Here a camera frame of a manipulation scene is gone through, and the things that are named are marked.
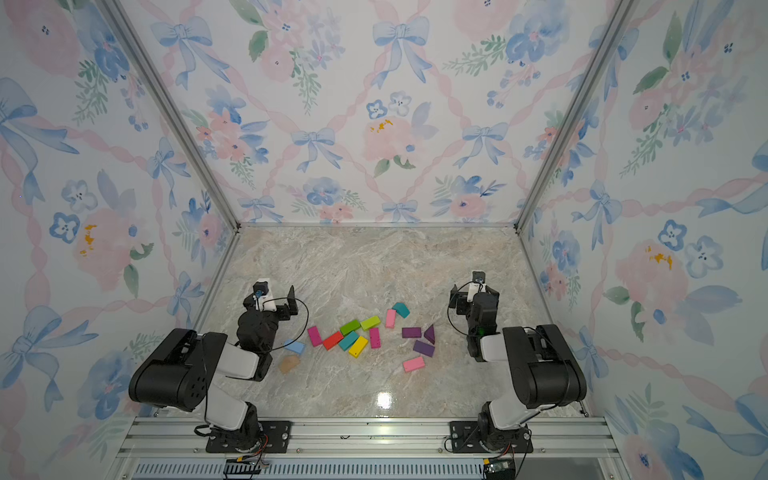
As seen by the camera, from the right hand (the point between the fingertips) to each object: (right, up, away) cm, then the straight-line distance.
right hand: (474, 285), depth 94 cm
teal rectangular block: (-39, -17, -3) cm, 43 cm away
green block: (-39, -13, -1) cm, 41 cm away
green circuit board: (0, -43, -21) cm, 48 cm away
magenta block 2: (-31, -16, -3) cm, 35 cm away
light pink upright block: (-26, -11, +1) cm, 28 cm away
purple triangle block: (-14, -14, -4) cm, 20 cm away
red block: (-44, -16, -3) cm, 47 cm away
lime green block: (-33, -12, 0) cm, 35 cm away
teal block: (-23, -8, +2) cm, 24 cm away
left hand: (-60, 0, -4) cm, 60 cm away
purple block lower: (-16, -19, -4) cm, 25 cm away
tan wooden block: (-55, -22, -8) cm, 60 cm away
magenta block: (-50, -15, -2) cm, 52 cm away
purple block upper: (-20, -14, -2) cm, 25 cm away
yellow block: (-36, -18, -6) cm, 40 cm away
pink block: (-20, -22, -7) cm, 30 cm away
